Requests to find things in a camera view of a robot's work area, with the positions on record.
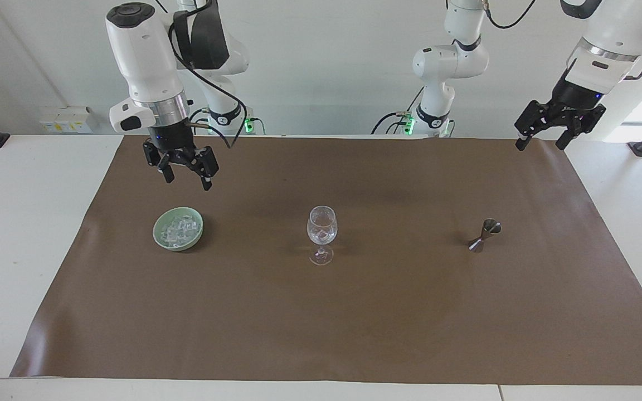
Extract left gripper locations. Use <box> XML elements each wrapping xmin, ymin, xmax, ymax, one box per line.
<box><xmin>514</xmin><ymin>70</ymin><xmax>607</xmax><ymax>151</ymax></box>

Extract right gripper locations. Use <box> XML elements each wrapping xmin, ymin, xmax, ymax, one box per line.
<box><xmin>142</xmin><ymin>123</ymin><xmax>220</xmax><ymax>192</ymax></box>

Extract white wall socket box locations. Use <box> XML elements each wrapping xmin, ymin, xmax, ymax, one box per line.
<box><xmin>39</xmin><ymin>105</ymin><xmax>97</xmax><ymax>135</ymax></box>

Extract clear ice cubes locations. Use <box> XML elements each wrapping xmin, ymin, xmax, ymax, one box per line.
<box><xmin>161</xmin><ymin>214</ymin><xmax>197</xmax><ymax>246</ymax></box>

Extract clear wine glass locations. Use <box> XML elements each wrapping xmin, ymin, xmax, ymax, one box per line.
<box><xmin>306</xmin><ymin>205</ymin><xmax>339</xmax><ymax>266</ymax></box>

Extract green ceramic bowl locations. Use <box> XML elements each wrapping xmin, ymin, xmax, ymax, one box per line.
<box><xmin>152</xmin><ymin>207</ymin><xmax>205</xmax><ymax>252</ymax></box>

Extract metal jigger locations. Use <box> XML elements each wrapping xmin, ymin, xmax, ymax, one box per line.
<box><xmin>468</xmin><ymin>218</ymin><xmax>503</xmax><ymax>253</ymax></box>

